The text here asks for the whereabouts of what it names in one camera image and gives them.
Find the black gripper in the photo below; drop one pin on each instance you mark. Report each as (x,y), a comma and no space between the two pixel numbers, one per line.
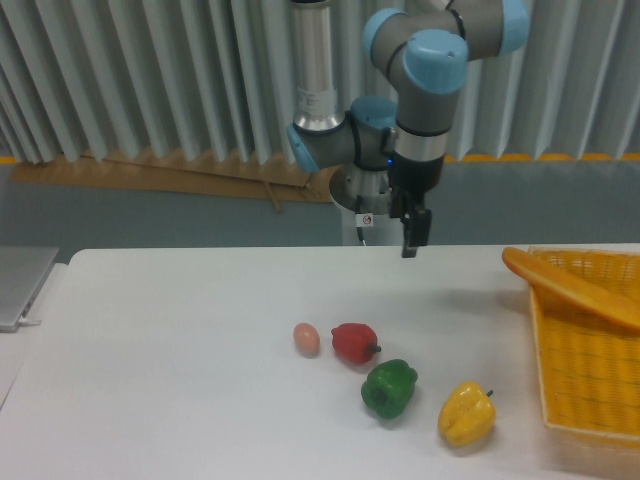
(413,178)

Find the long orange bread loaf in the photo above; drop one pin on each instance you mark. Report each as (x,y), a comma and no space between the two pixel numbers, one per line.
(616,308)

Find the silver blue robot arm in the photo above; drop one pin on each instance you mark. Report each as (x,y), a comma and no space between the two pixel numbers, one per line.
(389,154)

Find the yellow woven basket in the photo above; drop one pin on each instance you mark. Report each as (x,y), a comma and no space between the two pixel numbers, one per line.
(588,370)

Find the red bell pepper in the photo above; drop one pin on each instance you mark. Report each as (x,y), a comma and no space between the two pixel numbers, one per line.
(355,343)

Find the brown cardboard sheet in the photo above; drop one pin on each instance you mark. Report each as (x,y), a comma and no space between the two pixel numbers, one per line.
(109,174)

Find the brown egg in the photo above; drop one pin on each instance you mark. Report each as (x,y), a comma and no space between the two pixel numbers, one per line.
(306,339)

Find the green bell pepper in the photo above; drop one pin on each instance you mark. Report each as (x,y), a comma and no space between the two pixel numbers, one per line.
(388,388)

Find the yellow bell pepper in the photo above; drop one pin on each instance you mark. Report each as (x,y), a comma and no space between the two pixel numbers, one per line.
(468,415)

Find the silver laptop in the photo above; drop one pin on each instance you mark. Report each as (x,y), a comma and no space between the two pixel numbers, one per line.
(24,270)

